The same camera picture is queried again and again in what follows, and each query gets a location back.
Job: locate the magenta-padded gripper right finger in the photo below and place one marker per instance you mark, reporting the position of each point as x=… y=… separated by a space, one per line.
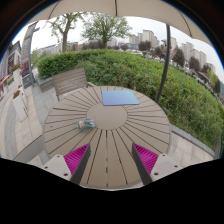
x=146 y=159

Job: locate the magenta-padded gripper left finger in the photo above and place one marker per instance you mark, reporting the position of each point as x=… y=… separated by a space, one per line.
x=76 y=159

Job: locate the transparent computer mouse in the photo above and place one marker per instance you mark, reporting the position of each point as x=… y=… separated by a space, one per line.
x=86 y=124

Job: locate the blue mouse pad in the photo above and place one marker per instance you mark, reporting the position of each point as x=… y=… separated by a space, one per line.
x=120 y=97

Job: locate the white planter box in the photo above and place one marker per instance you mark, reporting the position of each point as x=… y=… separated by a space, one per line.
x=19 y=106

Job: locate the grey slatted chair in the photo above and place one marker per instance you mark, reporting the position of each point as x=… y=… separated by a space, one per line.
x=69 y=81

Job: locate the black curved parasol pole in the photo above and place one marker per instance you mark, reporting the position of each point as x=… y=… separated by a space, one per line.
x=166 y=60

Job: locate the grey sign pillar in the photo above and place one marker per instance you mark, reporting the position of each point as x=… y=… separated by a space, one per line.
x=26 y=50

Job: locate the thin-leaved tree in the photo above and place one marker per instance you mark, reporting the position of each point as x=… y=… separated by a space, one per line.
x=65 y=36

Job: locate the distant apartment buildings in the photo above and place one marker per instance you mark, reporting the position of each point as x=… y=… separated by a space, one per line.
x=148 y=36

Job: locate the dense leafy tree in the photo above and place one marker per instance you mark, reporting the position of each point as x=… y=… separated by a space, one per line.
x=105 y=28

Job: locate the beige parasol canopy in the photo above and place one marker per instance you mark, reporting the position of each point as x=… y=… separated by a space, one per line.
x=83 y=7

